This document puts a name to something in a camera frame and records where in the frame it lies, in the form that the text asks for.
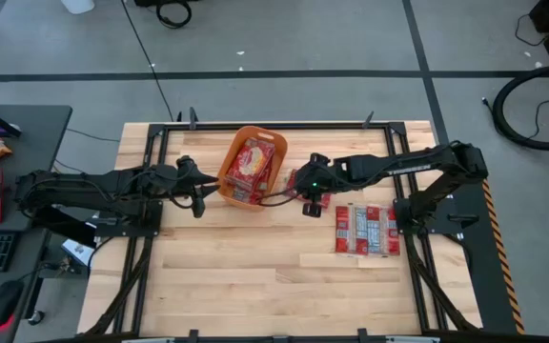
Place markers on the black floor mat hazard stripe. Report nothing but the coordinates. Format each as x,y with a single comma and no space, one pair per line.
484,267

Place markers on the white container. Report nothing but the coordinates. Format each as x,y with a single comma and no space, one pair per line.
78,5

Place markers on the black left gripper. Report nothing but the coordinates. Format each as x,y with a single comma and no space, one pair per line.
174,181

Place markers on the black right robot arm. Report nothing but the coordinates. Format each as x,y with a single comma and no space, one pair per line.
398,167

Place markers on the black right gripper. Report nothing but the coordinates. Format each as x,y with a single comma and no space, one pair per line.
319,178

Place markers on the black metal table frame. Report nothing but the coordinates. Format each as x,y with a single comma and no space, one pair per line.
157,267

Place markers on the black box under desk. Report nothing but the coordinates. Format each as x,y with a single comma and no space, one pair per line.
65,228

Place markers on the black computer mouse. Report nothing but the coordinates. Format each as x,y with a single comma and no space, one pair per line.
4,300

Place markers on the black desk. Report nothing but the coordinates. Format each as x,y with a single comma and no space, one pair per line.
41,143

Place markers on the black caster wheel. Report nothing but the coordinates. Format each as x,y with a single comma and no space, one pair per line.
36,316

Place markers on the orange plastic basket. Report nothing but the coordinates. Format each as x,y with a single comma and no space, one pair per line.
280,157

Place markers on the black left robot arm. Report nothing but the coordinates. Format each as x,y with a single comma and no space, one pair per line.
79,188

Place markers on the black table clamp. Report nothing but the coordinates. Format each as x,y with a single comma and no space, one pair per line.
367,120
192,118

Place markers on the white power box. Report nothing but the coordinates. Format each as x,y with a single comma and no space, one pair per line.
78,250

